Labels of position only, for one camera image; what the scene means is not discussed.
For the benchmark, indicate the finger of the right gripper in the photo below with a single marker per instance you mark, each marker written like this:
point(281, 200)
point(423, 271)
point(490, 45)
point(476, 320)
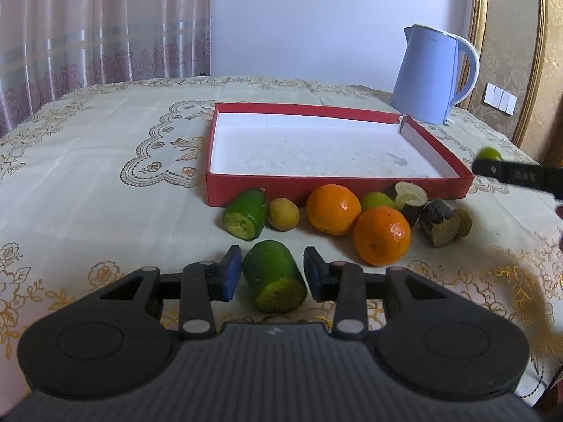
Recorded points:
point(539, 178)

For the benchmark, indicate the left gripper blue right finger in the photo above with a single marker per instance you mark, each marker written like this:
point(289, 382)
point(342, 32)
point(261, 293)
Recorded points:
point(344, 283)

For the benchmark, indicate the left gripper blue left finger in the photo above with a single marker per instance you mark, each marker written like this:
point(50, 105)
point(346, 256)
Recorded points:
point(202, 283)

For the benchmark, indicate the green cucumber piece cut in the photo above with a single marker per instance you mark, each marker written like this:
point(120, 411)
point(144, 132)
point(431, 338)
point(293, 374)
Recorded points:
point(273, 277)

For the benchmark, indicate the orange mandarin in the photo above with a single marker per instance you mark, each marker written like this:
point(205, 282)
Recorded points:
point(333, 209)
point(381, 236)

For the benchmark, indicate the green cucumber end piece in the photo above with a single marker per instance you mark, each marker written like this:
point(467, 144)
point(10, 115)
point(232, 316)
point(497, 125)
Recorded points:
point(246, 215)

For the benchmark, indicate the small yellow-brown round fruit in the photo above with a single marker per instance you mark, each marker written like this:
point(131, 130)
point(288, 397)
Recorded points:
point(283, 214)

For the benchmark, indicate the green tomato with stem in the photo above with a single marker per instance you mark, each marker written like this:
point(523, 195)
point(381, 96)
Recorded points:
point(489, 153)

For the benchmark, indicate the floral embroidered tablecloth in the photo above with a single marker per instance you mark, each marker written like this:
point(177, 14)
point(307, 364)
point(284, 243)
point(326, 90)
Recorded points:
point(110, 178)

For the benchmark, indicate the red cardboard box tray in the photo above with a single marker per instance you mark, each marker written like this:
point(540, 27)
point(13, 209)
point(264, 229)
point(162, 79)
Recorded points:
point(288, 150)

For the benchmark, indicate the blue electric kettle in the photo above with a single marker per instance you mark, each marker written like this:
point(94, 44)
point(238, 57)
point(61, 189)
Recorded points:
point(439, 70)

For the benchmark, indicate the pink floral curtain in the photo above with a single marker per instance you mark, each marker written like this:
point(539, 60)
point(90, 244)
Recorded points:
point(52, 47)

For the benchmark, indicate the white wall switch panel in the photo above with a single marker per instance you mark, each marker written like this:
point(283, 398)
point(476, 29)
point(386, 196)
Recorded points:
point(500, 99)

